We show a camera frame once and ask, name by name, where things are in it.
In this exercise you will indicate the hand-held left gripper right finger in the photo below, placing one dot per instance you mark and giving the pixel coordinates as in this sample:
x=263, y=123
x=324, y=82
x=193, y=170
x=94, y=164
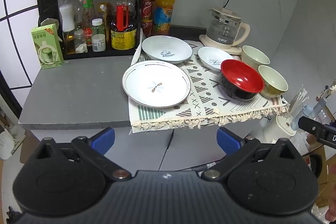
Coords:
x=227, y=144

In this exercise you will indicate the patterned fringed table mat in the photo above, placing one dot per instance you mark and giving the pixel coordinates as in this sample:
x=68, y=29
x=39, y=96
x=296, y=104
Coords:
x=202, y=103

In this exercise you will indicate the dark soy sauce bottle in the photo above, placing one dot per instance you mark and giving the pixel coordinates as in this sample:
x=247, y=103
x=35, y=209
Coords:
x=123, y=35

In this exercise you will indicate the cream bowl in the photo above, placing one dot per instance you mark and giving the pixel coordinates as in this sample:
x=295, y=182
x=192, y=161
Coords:
x=256, y=56
x=274, y=81

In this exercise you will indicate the small white printed plate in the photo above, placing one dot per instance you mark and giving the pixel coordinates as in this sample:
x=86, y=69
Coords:
x=210, y=56

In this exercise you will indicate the red drink can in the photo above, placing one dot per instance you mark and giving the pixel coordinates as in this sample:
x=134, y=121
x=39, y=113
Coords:
x=147, y=14

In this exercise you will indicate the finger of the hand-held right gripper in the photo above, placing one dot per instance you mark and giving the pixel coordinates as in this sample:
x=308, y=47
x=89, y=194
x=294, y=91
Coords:
x=319, y=130

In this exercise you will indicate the glass electric kettle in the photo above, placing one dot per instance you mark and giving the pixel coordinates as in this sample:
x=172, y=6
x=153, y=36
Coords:
x=223, y=29

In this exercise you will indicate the white holder with sticks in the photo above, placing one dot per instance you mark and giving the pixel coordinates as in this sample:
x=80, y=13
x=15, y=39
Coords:
x=278, y=127

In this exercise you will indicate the cardboard box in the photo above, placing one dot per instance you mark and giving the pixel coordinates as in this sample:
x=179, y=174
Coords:
x=324, y=163

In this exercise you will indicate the green carton box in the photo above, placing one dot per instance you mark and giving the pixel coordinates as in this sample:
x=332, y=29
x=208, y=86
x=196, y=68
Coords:
x=47, y=48

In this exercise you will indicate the blue-rimmed white printed plate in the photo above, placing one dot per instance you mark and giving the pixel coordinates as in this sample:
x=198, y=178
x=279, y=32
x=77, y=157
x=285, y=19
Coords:
x=162, y=47

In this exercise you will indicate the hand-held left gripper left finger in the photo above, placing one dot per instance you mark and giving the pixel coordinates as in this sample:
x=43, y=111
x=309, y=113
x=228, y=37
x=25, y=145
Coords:
x=103, y=140

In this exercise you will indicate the small glass jar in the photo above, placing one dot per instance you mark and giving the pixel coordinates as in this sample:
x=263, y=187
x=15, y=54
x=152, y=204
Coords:
x=80, y=41

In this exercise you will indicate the clear red-capped bottle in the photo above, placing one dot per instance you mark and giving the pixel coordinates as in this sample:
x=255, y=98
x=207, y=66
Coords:
x=67, y=19

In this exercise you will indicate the orange juice bottle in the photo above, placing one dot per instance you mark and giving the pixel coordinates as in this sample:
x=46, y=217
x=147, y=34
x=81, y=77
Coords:
x=164, y=11

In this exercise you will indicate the yellow-capped sauce bottle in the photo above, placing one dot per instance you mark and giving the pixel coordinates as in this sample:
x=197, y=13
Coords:
x=88, y=16

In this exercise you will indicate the red and black bowl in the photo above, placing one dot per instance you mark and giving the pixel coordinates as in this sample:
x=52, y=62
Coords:
x=241, y=77

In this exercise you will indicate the large flower pattern plate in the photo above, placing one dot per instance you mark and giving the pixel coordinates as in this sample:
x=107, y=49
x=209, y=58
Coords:
x=147, y=79

